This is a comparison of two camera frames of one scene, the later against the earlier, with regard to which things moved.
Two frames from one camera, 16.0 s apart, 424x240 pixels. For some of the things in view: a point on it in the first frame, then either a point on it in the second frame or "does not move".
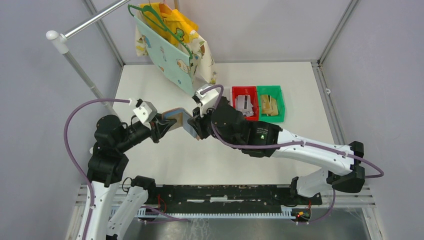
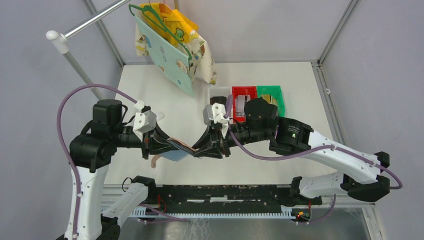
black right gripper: x=199 y=126 to x=213 y=152
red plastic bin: x=251 y=90 does not move
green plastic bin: x=275 y=92 does not move
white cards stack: x=243 y=104 does not move
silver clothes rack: x=60 y=40 does not move
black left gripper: x=158 y=130 to x=149 y=144
